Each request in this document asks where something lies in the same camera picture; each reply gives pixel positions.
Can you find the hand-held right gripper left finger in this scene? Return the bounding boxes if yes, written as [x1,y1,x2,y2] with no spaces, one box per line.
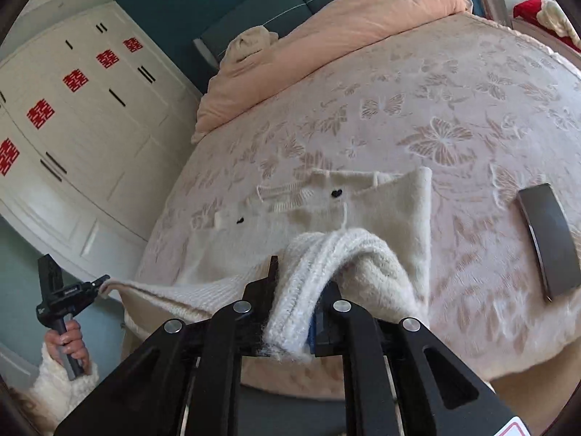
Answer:
[54,255,279,436]

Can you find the dark grey tablet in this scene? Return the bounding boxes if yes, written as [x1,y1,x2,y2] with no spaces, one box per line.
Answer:
[516,183,581,301]

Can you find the red cloth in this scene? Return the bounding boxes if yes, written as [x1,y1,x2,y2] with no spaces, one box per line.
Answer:
[513,0,551,24]

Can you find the person's left forearm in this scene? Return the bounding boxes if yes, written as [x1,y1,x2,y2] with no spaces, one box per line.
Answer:
[28,342,101,428]

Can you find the bed with floral cover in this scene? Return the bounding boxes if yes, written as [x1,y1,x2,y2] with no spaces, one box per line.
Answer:
[135,11,581,401]

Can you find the cream knit cloth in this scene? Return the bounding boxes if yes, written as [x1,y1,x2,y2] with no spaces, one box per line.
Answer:
[536,0,581,52]

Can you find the person's left hand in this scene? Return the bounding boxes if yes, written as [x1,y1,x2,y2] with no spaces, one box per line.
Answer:
[44,320,92,372]

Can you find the pink duvet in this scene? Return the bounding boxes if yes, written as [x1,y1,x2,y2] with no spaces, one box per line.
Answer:
[191,0,474,145]

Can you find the teal padded headboard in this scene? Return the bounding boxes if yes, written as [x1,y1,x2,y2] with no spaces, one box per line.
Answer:
[111,0,486,97]

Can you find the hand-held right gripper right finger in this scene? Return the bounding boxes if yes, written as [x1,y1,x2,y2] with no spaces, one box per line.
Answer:
[309,280,515,436]

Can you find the white knit sweater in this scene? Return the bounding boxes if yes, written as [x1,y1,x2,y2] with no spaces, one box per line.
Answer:
[97,166,433,365]

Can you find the white wardrobe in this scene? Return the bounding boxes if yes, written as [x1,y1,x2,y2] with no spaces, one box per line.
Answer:
[0,0,203,279]

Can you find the crumpled beige cloth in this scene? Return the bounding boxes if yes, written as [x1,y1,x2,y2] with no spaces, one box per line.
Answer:
[220,26,280,72]

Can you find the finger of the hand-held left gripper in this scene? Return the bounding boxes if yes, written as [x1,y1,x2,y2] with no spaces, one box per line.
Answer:
[87,274,111,303]

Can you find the dark grey bed base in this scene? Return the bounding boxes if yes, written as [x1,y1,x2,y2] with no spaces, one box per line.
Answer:
[237,369,351,436]

